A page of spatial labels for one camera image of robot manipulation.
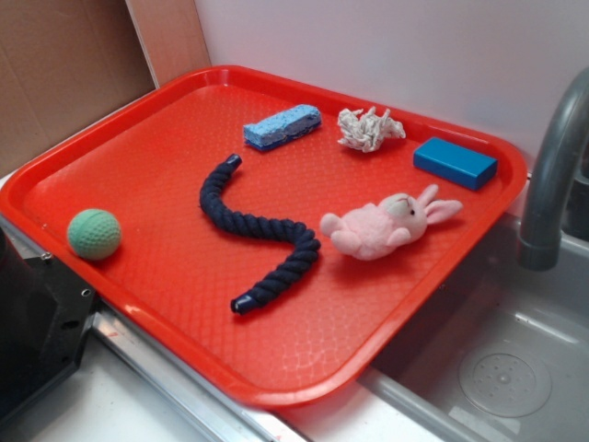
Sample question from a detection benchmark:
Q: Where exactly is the brown cardboard panel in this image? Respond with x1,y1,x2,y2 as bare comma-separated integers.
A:
1,1,210,175

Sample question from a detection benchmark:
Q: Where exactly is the red plastic tray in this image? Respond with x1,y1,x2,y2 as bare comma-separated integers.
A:
1,66,527,409

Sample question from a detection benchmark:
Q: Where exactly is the pink plush bunny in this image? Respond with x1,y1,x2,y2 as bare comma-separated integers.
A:
319,184,463,261

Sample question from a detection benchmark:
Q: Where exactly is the blue rectangular block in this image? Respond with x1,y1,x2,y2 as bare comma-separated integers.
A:
413,138,499,191

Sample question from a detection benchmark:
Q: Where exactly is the green dimpled ball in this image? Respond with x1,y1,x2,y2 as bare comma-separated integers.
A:
66,208,122,261

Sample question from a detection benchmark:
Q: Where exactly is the white knotted rope toy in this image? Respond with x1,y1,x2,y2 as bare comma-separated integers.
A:
337,106,406,153

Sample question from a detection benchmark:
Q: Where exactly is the dark navy rope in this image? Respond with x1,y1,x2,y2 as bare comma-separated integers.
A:
199,153,322,317

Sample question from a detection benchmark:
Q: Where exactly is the light blue sponge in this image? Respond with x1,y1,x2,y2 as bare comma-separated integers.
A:
243,104,322,151

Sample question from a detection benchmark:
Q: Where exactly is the grey sink basin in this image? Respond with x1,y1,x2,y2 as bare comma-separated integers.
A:
362,216,588,441

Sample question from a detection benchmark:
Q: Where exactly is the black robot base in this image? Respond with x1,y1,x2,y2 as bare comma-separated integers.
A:
1,233,97,425

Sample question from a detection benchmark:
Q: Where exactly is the grey faucet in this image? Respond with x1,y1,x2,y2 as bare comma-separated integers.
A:
517,69,588,271

